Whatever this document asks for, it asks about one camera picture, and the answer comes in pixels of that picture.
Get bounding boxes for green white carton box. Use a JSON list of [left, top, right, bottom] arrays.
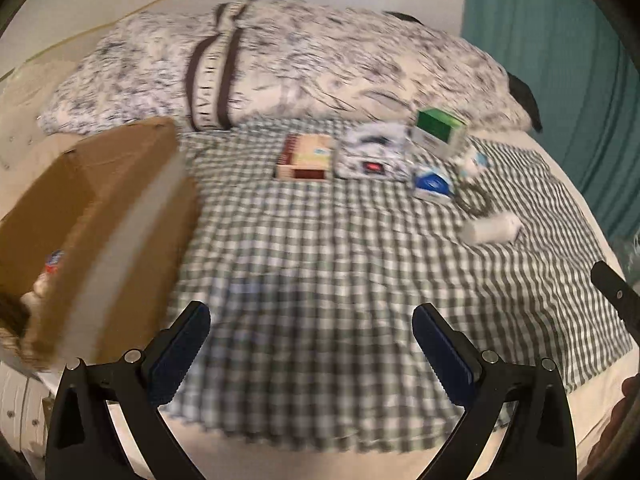
[[411, 108, 466, 159]]

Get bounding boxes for white cylindrical handheld device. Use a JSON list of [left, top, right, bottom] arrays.
[[459, 211, 523, 245]]

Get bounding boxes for red beige medicine box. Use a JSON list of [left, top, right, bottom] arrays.
[[274, 133, 333, 181]]

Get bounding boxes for teal curtain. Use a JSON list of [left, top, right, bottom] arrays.
[[462, 0, 639, 240]]

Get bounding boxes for brown cardboard box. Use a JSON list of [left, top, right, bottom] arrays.
[[1, 117, 200, 370]]

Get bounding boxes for plastic bottle blue label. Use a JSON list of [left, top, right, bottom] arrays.
[[21, 249, 64, 314]]

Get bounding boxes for floral folded duvet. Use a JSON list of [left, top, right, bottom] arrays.
[[38, 0, 532, 134]]

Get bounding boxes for blue white tissue pack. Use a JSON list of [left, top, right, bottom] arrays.
[[413, 165, 454, 204]]

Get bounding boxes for cream tufted headboard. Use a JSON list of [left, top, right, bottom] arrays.
[[1, 61, 74, 209]]

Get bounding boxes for floral tissue pack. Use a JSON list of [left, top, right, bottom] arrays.
[[333, 122, 412, 182]]

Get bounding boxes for grey white checkered cloth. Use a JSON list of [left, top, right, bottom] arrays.
[[166, 120, 638, 452]]

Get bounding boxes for person's hand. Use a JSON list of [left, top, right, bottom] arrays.
[[582, 375, 639, 479]]

